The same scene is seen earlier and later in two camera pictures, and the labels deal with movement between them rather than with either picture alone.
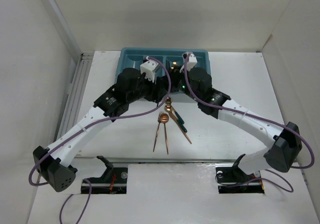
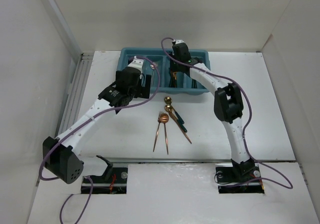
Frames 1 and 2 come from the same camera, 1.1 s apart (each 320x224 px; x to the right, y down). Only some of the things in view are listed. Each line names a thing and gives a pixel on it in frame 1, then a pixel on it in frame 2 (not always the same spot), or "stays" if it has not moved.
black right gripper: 175,75 → 172,67
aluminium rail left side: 76,88 stays
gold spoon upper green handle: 168,101 stays
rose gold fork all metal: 159,120 stays
